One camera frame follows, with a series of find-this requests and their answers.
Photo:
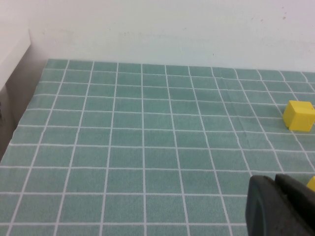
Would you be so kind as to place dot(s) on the green checked tablecloth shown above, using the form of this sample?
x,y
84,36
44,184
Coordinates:
x,y
135,147

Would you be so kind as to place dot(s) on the yellow foam cube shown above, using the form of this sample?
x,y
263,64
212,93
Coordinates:
x,y
311,183
300,118

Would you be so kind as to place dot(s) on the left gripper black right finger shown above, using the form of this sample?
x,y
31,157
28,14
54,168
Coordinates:
x,y
297,194

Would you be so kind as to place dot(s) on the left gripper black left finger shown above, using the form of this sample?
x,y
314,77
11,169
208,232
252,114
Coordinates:
x,y
268,214

